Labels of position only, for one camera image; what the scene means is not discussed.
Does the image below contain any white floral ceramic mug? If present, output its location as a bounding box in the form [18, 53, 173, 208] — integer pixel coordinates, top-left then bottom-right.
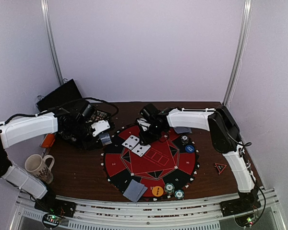
[24, 154, 55, 184]

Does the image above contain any orange plastic cup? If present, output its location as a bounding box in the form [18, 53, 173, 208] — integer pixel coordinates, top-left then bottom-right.
[40, 134, 56, 148]

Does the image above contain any black white poker chip stack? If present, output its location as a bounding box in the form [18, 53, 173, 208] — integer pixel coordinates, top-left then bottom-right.
[181, 135, 189, 143]

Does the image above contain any wrist white camera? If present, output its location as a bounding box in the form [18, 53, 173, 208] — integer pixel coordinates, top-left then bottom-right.
[91, 120, 110, 137]
[136, 118, 151, 131]

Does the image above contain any green white poker chip stack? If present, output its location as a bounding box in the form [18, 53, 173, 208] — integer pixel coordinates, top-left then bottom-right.
[164, 183, 175, 194]

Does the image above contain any teal white poker chip stack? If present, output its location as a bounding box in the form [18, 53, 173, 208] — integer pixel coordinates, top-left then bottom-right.
[174, 189, 184, 199]

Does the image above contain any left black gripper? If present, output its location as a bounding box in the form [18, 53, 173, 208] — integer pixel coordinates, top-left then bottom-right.
[67, 120, 103, 150]

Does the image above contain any black poker chip case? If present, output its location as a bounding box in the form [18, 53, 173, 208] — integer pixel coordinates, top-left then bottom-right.
[37, 79, 111, 149]

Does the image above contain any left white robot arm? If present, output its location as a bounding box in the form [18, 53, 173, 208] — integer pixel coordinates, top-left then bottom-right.
[0, 98, 114, 213]

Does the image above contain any aluminium frame post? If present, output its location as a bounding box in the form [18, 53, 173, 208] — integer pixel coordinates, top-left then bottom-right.
[40, 0, 64, 85]
[222, 0, 252, 107]

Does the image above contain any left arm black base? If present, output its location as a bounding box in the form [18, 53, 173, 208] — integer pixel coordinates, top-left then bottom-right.
[34, 198, 76, 218]

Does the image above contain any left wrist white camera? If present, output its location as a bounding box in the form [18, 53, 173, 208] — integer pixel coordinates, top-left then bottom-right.
[91, 120, 110, 137]

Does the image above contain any four of clubs card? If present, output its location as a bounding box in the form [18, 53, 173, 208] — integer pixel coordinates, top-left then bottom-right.
[122, 135, 140, 150]

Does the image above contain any round red black poker mat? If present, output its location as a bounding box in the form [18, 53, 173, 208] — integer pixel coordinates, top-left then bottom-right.
[101, 124, 200, 200]

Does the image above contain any red black triangular token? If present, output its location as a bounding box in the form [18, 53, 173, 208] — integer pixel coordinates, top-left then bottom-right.
[214, 162, 227, 175]

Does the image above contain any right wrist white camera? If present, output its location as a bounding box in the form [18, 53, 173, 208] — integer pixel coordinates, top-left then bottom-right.
[136, 118, 151, 131]

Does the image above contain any aluminium front rail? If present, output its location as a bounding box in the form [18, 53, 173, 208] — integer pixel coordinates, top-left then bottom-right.
[8, 188, 288, 230]

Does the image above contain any orange big blind button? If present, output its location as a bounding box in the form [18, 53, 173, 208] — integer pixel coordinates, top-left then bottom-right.
[151, 186, 164, 197]

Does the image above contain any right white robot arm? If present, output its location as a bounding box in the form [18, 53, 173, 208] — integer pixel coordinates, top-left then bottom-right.
[138, 103, 260, 212]

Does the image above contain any spades face-up card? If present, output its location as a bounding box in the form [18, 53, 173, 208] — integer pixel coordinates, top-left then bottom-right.
[132, 144, 151, 157]

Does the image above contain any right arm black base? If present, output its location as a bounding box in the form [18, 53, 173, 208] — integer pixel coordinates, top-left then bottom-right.
[220, 195, 262, 217]

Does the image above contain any right aluminium frame post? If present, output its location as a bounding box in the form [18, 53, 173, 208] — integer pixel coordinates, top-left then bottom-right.
[222, 0, 252, 107]

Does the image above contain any grey playing card deck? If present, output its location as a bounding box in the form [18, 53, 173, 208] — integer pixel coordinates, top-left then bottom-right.
[99, 132, 112, 146]

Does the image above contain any dealt blue-backed card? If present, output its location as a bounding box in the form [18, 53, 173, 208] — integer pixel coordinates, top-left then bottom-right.
[174, 127, 188, 134]
[123, 180, 142, 202]
[128, 186, 147, 202]

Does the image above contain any blue small blind button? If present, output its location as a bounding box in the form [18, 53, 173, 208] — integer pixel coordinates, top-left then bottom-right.
[185, 145, 195, 153]

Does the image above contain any left aluminium frame post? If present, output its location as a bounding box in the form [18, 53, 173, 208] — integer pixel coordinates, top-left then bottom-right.
[40, 0, 64, 85]

